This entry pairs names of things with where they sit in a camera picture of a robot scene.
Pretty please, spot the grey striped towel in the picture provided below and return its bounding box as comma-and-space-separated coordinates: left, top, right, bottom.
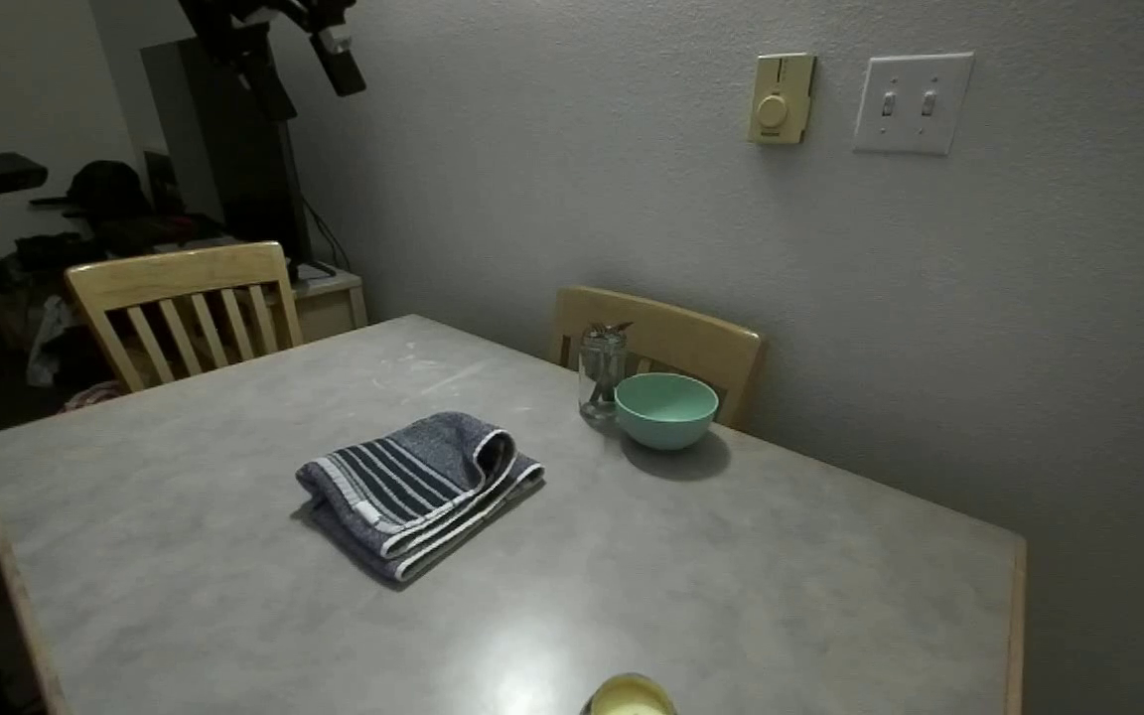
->
297, 415, 546, 588

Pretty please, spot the clear glass cup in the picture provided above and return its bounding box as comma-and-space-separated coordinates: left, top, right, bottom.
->
579, 321, 633, 424

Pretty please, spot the teal bowl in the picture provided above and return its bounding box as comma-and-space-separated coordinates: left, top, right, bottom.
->
615, 375, 721, 455

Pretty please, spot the small wooden side cabinet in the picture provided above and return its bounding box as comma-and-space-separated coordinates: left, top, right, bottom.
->
294, 265, 366, 342

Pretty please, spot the small metal tin yellow lid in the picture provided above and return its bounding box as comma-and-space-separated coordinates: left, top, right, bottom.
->
579, 676, 676, 715

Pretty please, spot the wooden slatted chair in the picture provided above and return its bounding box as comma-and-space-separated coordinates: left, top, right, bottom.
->
69, 241, 301, 391

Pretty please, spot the wooden chair by wall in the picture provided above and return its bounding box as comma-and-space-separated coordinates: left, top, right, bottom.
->
553, 285, 762, 429

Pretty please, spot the beige wall thermostat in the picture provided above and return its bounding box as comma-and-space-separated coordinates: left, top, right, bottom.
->
751, 51, 819, 146

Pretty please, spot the white double light switch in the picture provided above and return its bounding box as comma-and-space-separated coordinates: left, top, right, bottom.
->
853, 51, 972, 154

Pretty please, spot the black tripod with camera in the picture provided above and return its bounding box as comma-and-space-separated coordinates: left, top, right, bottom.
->
181, 0, 366, 265

